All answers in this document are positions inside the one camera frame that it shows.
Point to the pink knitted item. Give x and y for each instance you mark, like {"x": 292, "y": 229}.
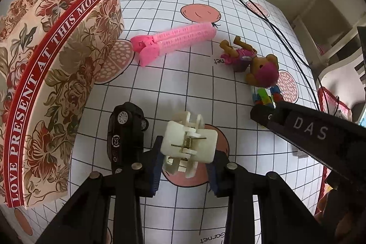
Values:
{"x": 320, "y": 49}

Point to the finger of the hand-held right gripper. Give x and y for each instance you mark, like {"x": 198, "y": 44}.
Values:
{"x": 261, "y": 115}

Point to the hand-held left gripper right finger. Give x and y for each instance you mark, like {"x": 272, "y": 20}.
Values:
{"x": 216, "y": 175}

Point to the grid fruit print tablecloth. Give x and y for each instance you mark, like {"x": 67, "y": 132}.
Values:
{"x": 177, "y": 84}

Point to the doll with magenta hair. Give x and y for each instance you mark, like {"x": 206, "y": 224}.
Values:
{"x": 267, "y": 72}

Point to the white hair claw clip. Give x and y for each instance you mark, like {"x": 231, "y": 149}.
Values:
{"x": 177, "y": 141}

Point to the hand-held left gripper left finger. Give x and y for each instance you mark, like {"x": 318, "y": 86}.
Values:
{"x": 154, "y": 164}

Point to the black toy car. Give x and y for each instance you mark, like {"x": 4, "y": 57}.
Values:
{"x": 125, "y": 132}

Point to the floral paper gift box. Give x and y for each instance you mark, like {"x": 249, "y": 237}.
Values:
{"x": 63, "y": 95}

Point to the pink hair roller clip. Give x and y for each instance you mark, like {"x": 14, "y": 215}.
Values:
{"x": 177, "y": 35}

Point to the white wooden shelf unit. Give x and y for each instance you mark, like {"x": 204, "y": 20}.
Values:
{"x": 337, "y": 4}

